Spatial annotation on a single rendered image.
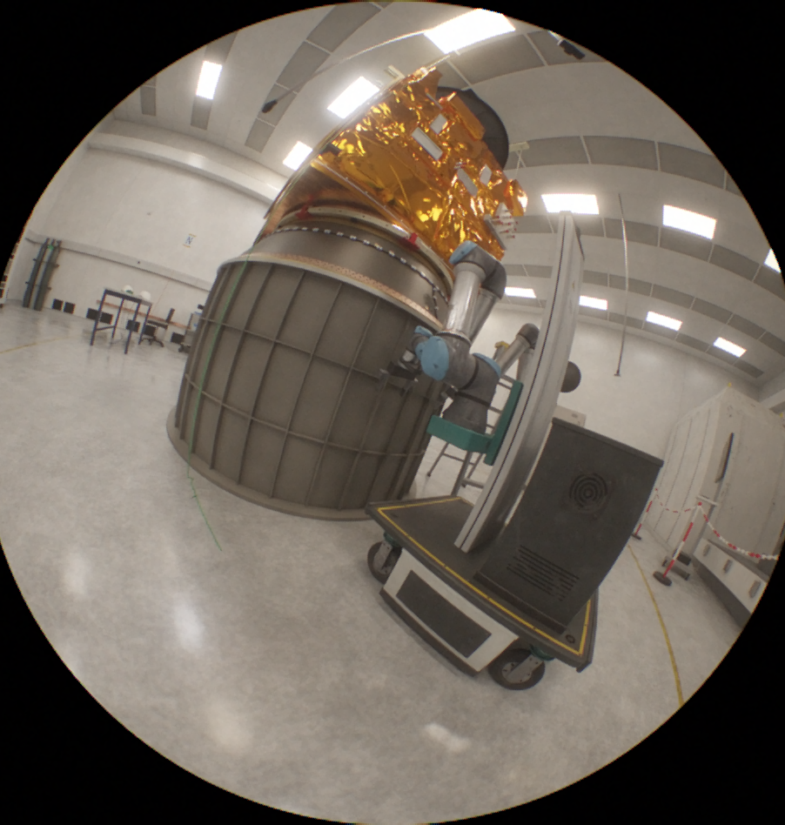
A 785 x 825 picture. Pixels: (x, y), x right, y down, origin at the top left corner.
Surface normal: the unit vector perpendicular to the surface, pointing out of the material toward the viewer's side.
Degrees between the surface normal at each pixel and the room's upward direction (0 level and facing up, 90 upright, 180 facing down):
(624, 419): 90
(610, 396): 90
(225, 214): 90
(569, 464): 90
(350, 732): 0
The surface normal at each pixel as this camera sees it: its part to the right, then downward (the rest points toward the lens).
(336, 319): 0.29, 0.19
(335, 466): 0.47, 0.25
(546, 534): -0.69, -0.20
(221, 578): 0.35, -0.93
